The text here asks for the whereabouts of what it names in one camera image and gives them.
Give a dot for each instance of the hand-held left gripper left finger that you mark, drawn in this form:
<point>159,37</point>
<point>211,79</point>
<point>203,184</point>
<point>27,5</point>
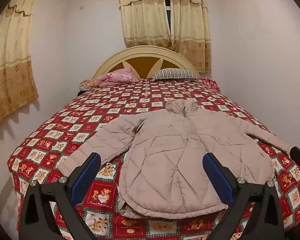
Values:
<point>86,173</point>

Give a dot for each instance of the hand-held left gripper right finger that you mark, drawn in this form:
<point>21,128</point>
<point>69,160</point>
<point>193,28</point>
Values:
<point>218,175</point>

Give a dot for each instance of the beige puffer jacket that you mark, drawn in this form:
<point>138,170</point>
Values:
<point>175,160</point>

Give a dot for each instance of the red bear-print bedspread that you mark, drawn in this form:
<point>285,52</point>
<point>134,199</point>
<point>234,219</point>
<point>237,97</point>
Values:
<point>72,120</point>

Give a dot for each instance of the floral folded cloth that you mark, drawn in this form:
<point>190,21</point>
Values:
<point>87,83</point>

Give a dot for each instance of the pink folded quilt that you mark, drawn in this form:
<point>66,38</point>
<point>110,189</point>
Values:
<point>116,78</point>

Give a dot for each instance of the striped pillow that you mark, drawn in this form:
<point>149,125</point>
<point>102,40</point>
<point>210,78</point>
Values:
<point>176,74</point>

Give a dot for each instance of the cream wooden headboard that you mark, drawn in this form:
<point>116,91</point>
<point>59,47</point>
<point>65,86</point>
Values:
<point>142,62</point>

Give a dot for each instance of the beige floral curtain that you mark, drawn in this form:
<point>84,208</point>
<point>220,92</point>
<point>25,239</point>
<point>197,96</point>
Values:
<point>145,17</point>
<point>8,62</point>
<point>192,30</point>

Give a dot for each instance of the dark window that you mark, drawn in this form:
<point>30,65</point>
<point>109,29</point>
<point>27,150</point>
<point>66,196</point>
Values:
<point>168,10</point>

